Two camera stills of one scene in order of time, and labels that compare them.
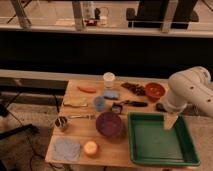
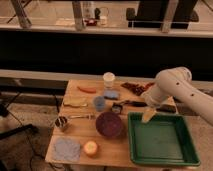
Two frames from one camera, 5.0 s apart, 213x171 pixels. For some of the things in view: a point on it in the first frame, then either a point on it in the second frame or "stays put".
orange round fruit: x=90 y=148 stays put
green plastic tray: x=150 y=143 stays put
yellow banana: x=76 y=102 stays put
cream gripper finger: x=169 y=121 → x=148 y=113
